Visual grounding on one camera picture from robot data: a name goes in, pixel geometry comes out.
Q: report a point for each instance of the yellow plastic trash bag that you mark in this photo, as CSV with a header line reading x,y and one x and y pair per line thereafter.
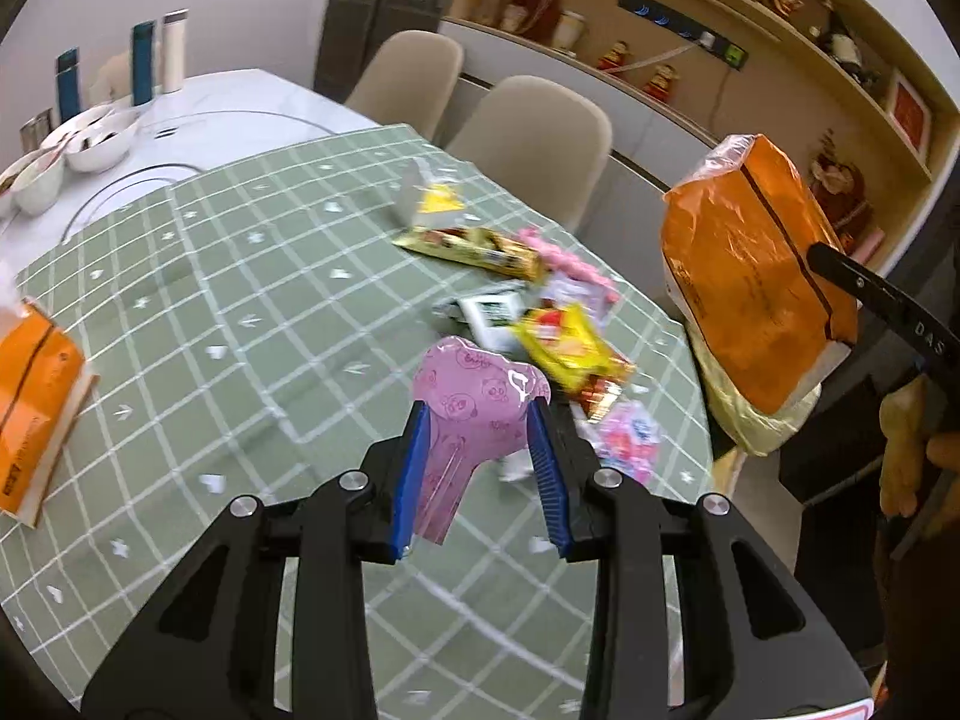
x,y
750,420

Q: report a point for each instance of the red and gold snack wrapper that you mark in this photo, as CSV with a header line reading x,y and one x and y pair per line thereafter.
x,y
465,247

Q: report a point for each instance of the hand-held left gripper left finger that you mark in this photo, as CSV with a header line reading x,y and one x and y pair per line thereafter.
x,y
412,465

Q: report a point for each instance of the pink panda print wrapper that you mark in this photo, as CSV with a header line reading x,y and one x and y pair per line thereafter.
x,y
480,397

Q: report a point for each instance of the green and white wrapper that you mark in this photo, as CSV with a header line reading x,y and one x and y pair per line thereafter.
x,y
487,311

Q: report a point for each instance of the red dressed doll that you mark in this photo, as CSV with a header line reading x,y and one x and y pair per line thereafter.
x,y
840,195

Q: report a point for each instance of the pink box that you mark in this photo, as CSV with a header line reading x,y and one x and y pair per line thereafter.
x,y
870,246

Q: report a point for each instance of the orange tissue pack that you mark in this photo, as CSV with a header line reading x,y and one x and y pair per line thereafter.
x,y
742,270
37,405

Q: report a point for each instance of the person's right hand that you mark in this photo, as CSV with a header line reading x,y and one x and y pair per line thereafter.
x,y
900,450

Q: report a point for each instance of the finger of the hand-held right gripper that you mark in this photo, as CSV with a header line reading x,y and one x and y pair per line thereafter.
x,y
870,281

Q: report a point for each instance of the white thermos bottle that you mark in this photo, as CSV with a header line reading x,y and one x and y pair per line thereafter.
x,y
174,52

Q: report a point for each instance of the white ceramic bowl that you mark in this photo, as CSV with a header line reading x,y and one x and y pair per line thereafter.
x,y
7,195
105,150
60,136
41,187

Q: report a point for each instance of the metal cup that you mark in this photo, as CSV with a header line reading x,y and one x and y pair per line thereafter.
x,y
36,131

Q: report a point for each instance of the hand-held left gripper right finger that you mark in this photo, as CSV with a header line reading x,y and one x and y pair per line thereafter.
x,y
547,480

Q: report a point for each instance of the small red wrapper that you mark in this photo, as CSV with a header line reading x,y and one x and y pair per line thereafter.
x,y
600,394

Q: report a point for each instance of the green checked tablecloth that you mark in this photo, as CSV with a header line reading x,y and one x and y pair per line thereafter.
x,y
225,315

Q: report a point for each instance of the dark wine bottle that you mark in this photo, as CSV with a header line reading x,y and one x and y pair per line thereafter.
x,y
844,45

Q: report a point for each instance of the small red figurine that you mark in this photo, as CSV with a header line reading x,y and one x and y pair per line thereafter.
x,y
660,82
613,56

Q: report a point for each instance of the teal bottle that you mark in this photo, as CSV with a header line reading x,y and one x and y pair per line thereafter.
x,y
68,86
143,64

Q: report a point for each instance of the glass turntable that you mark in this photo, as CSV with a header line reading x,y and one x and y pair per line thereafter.
x,y
225,139

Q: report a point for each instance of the pink and white candy packet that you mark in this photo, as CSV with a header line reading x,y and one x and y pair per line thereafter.
x,y
630,439

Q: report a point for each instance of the beige dining chair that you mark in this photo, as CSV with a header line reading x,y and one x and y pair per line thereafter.
x,y
532,142
405,82

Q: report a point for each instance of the pink bumpy wrapper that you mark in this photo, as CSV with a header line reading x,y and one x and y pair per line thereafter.
x,y
559,255

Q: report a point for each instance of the red framed picture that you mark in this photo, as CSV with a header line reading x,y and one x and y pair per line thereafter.
x,y
909,109

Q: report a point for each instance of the wooden wall shelf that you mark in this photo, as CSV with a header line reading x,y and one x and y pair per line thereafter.
x,y
795,90

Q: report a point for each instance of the black power strip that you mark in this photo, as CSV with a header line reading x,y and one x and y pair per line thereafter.
x,y
675,19

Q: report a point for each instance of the yellow and white snack packet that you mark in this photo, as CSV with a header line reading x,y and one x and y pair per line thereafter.
x,y
442,204

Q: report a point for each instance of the white paper cup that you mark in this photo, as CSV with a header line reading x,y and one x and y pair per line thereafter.
x,y
568,34

